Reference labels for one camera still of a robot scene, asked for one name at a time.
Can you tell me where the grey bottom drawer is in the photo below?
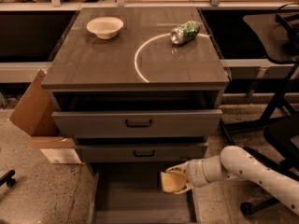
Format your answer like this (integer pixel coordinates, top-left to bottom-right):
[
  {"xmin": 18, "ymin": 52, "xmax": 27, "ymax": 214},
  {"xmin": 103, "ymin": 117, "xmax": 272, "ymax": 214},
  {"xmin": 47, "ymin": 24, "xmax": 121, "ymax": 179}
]
[{"xmin": 88, "ymin": 162, "xmax": 198, "ymax": 224}]

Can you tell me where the green soda can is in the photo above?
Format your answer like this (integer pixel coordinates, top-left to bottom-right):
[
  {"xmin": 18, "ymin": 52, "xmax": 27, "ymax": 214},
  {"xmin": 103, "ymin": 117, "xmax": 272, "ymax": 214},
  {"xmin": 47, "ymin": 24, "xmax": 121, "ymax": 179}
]
[{"xmin": 170, "ymin": 21, "xmax": 201, "ymax": 45}]

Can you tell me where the black side table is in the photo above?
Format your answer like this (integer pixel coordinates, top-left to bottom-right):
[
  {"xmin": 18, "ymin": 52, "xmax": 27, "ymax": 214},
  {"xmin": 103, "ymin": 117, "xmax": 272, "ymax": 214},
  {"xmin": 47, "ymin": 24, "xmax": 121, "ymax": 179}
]
[{"xmin": 220, "ymin": 3, "xmax": 299, "ymax": 131}]

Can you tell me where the black office chair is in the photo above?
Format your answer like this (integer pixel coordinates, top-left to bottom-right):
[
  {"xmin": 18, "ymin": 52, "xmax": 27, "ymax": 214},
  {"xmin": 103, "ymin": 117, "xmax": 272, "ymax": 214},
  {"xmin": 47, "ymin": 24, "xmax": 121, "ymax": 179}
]
[{"xmin": 221, "ymin": 113, "xmax": 299, "ymax": 216}]

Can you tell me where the grey drawer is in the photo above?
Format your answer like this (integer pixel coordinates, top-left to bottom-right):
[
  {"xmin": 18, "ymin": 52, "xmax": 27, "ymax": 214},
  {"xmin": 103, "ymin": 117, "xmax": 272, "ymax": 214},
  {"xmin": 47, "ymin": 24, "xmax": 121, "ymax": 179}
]
[
  {"xmin": 52, "ymin": 109, "xmax": 222, "ymax": 138},
  {"xmin": 75, "ymin": 143, "xmax": 208, "ymax": 163},
  {"xmin": 88, "ymin": 162, "xmax": 198, "ymax": 224}
]

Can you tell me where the grey middle drawer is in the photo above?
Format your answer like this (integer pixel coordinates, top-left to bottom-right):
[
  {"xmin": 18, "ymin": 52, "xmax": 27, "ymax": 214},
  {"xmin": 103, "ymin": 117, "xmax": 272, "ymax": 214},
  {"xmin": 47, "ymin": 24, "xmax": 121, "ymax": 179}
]
[{"xmin": 75, "ymin": 143, "xmax": 208, "ymax": 163}]

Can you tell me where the grey top drawer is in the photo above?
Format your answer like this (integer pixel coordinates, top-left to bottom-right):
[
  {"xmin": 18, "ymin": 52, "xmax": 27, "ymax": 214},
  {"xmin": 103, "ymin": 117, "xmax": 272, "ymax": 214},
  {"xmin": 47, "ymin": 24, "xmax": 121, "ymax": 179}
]
[{"xmin": 52, "ymin": 109, "xmax": 222, "ymax": 138}]

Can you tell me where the brown cardboard box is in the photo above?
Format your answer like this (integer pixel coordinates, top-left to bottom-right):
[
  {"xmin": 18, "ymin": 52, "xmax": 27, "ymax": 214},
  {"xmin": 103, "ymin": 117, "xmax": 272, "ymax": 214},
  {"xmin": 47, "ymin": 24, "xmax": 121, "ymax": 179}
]
[{"xmin": 9, "ymin": 70, "xmax": 81, "ymax": 164}]

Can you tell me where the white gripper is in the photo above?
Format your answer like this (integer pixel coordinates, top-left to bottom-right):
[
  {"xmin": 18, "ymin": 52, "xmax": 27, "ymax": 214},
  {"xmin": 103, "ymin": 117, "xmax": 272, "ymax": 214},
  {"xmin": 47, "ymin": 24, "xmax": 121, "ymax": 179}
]
[{"xmin": 166, "ymin": 160, "xmax": 207, "ymax": 194}]

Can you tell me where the yellow sponge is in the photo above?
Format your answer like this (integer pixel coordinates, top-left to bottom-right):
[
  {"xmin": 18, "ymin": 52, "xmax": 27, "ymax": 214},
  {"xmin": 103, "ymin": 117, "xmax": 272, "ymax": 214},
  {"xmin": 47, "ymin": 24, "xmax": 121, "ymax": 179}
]
[{"xmin": 160, "ymin": 172, "xmax": 185, "ymax": 193}]

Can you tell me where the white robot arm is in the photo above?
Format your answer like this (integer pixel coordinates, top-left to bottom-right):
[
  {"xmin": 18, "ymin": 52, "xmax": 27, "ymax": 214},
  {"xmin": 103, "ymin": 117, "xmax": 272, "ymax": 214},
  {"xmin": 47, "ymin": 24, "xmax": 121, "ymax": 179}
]
[{"xmin": 161, "ymin": 146, "xmax": 299, "ymax": 216}]

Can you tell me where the white ceramic bowl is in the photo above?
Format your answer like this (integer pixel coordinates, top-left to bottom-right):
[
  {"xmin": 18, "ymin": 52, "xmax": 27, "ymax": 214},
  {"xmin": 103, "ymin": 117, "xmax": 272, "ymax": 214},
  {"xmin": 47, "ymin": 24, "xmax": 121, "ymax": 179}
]
[{"xmin": 86, "ymin": 17, "xmax": 123, "ymax": 40}]

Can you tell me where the grey drawer cabinet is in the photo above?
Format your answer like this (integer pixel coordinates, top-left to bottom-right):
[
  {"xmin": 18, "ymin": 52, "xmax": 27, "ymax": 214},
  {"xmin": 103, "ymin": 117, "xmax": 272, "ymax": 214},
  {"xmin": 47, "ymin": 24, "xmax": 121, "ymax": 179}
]
[{"xmin": 40, "ymin": 6, "xmax": 231, "ymax": 173}]

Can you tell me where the black chair caster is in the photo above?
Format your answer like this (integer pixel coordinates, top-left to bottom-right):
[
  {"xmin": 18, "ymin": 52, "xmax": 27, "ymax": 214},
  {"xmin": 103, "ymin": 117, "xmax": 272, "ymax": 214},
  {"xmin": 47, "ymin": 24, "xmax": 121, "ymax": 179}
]
[{"xmin": 0, "ymin": 170, "xmax": 16, "ymax": 188}]

